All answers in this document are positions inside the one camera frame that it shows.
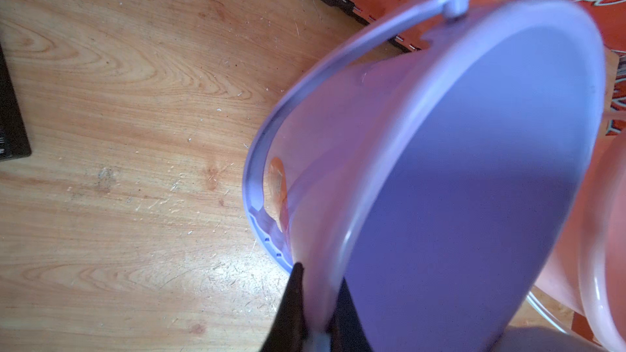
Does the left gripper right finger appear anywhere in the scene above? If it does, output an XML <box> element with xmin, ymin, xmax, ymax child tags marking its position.
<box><xmin>330</xmin><ymin>280</ymin><xmax>373</xmax><ymax>352</ymax></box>

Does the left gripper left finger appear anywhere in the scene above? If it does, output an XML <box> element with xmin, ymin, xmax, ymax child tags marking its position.
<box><xmin>261</xmin><ymin>262</ymin><xmax>307</xmax><ymax>352</ymax></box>

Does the purple plastic bucket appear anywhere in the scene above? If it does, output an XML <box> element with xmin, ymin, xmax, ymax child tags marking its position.
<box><xmin>242</xmin><ymin>0</ymin><xmax>606</xmax><ymax>351</ymax></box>

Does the pink plastic bucket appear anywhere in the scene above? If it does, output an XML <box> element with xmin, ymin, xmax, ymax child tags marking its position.
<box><xmin>535</xmin><ymin>133</ymin><xmax>625</xmax><ymax>351</ymax></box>

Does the small black yellow card device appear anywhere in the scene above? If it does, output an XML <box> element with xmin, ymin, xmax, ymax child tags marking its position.
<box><xmin>0</xmin><ymin>51</ymin><xmax>32</xmax><ymax>161</ymax></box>

